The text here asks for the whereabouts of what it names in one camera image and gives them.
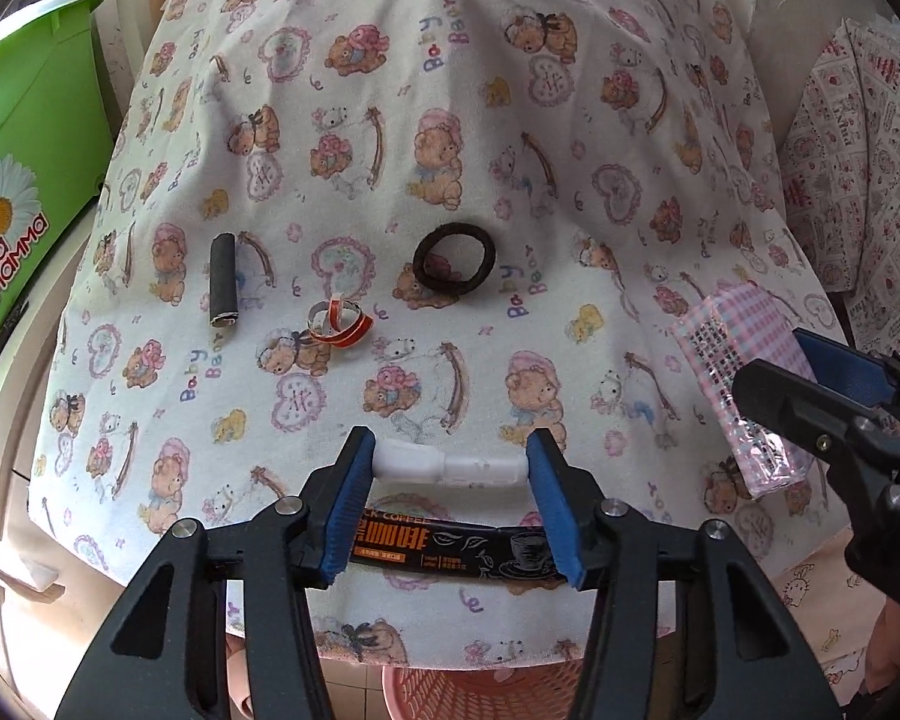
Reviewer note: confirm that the white tall cabinet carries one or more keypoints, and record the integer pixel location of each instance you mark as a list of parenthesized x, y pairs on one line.
[(810, 30)]

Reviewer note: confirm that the pale pink pajama trousers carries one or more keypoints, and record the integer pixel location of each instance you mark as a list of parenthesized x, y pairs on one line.
[(817, 600)]

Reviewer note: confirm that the bear printed cloth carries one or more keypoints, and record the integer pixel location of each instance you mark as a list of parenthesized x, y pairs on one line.
[(457, 52)]

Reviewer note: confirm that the red printed cloth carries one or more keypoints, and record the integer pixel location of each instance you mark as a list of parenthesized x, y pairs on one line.
[(870, 202)]

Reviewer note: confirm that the green storage box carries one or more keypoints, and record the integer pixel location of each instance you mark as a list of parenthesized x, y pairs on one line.
[(37, 127)]

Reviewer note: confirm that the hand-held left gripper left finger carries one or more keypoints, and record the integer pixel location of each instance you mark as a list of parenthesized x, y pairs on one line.
[(349, 495)]

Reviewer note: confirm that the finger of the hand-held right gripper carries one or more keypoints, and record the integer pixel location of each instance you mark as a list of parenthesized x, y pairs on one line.
[(847, 367), (780, 390)]

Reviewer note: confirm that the black cylinder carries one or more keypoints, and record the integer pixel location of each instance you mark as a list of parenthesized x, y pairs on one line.
[(223, 277)]

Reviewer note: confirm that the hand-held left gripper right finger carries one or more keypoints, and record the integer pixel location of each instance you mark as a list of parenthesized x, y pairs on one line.
[(559, 510)]

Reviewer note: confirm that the black coffee sachet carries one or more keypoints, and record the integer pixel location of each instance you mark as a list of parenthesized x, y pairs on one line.
[(465, 547)]

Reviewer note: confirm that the pink checkered tissue pack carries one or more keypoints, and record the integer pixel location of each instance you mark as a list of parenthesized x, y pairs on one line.
[(720, 360)]

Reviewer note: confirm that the white plastic tube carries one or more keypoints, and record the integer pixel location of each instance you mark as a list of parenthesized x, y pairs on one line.
[(450, 469)]

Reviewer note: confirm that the red curled strip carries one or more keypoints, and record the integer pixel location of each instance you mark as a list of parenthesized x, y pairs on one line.
[(335, 315)]

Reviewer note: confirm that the pink plastic basket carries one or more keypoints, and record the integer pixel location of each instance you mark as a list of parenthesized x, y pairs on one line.
[(495, 697)]

